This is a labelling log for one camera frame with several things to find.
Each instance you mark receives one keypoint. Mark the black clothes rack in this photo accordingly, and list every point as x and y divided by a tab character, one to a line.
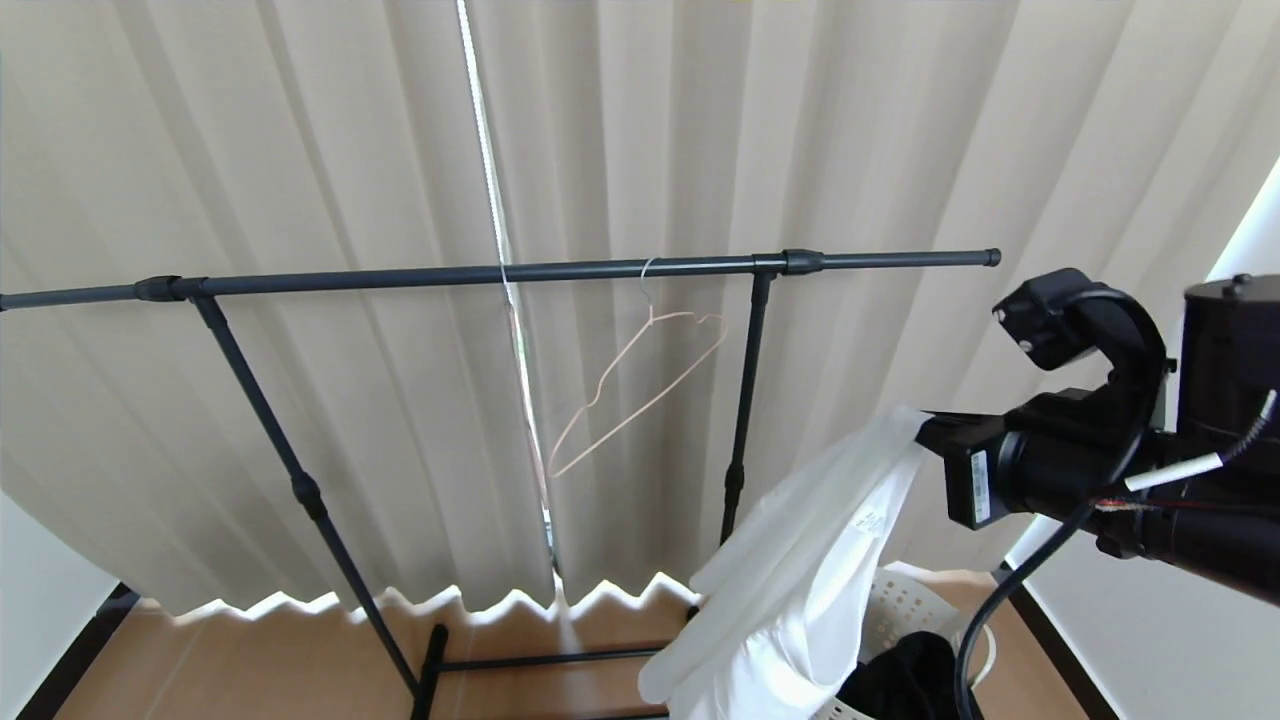
400	275

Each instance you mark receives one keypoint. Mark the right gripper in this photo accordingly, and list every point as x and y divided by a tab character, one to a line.
1060	460

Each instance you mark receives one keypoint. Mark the white laundry basket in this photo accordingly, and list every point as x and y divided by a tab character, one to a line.
905	600

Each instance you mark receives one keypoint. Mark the beige curtain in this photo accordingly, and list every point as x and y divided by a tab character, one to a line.
300	150

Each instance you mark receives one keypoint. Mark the black garment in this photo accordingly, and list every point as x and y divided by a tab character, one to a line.
900	680

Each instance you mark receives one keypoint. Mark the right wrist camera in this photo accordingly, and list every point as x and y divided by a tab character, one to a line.
1040	315

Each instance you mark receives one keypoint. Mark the white printed t-shirt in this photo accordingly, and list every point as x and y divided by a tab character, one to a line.
790	600

